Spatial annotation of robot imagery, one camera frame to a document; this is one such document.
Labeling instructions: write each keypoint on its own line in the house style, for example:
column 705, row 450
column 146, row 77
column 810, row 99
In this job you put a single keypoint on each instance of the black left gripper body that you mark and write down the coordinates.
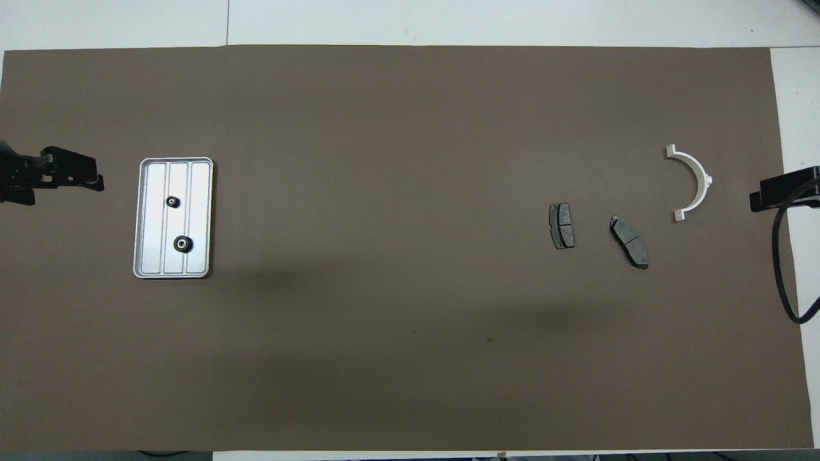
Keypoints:
column 16, row 179

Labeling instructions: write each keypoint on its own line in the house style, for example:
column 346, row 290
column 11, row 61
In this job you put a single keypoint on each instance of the silver ribbed metal tray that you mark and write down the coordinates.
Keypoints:
column 154, row 218

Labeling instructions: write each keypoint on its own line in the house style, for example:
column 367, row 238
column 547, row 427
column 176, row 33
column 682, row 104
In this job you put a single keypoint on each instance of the long dark grey brake pad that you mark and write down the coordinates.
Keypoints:
column 629, row 241

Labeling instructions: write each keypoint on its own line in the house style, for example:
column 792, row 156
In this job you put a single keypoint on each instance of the short dark grey brake pad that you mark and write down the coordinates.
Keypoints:
column 562, row 225

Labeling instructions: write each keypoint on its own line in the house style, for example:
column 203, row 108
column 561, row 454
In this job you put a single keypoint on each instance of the brown paper table mat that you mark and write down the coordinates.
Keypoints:
column 410, row 320

